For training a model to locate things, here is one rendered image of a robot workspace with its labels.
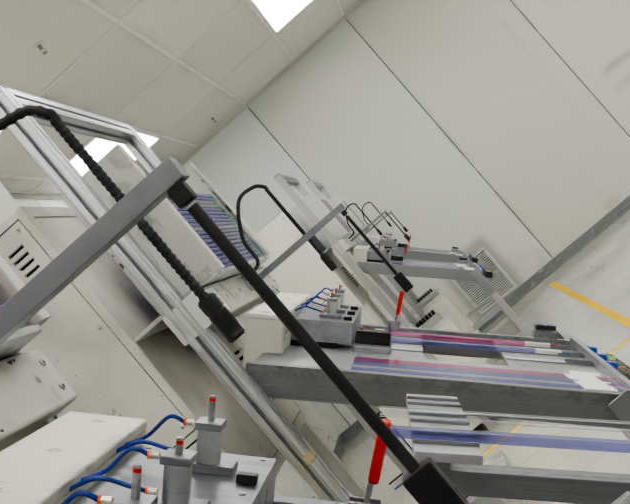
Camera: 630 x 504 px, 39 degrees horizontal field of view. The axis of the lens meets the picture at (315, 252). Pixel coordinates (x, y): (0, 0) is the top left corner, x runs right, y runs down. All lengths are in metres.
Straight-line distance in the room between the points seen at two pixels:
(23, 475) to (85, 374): 1.03
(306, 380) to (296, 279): 3.58
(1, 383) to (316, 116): 7.56
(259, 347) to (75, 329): 0.37
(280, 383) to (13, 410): 0.87
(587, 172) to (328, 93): 2.43
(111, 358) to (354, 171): 6.67
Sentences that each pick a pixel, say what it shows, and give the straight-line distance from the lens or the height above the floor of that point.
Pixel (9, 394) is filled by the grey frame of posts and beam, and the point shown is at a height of 1.34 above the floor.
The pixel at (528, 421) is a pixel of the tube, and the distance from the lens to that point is 1.12.
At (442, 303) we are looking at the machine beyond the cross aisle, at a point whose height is 0.58.
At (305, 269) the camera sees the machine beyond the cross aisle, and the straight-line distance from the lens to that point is 5.23.
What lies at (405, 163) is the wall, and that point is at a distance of 8.28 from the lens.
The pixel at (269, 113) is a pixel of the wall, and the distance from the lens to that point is 8.42.
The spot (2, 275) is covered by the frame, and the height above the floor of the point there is 1.45.
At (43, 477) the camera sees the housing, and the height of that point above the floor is 1.26.
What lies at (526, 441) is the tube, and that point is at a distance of 1.01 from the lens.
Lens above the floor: 1.23
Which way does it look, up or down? 2 degrees up
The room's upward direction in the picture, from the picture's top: 40 degrees counter-clockwise
